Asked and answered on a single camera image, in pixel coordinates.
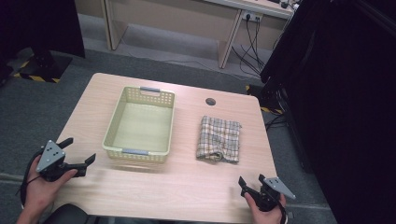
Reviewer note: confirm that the white power strip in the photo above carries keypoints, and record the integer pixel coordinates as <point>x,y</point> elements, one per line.
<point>251,15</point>

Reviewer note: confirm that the person's right hand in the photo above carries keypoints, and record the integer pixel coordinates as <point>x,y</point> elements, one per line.
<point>264,216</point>

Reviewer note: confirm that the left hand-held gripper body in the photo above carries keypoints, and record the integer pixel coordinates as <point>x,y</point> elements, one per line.
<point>49,155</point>

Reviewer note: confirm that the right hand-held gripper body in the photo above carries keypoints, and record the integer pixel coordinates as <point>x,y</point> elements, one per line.
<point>271,193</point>

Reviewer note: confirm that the plaid cloth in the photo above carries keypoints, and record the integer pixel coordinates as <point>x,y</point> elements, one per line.
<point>219,139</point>

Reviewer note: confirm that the black stand base hazard tape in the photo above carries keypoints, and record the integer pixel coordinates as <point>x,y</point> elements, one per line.
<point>43,70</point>
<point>267,99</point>

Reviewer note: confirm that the person's left hand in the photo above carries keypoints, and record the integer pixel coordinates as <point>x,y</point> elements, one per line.
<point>39,191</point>

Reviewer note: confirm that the person's dark-clothed leg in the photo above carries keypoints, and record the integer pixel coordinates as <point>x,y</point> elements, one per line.
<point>65,214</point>

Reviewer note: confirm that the large black curtain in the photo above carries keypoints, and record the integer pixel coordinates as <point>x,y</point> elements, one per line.
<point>342,93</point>

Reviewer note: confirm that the pale green perforated plastic basket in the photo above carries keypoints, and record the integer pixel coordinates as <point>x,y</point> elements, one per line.
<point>140,124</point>

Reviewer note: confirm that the dark curtain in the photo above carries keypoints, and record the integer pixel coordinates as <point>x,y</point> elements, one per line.
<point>37,21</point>

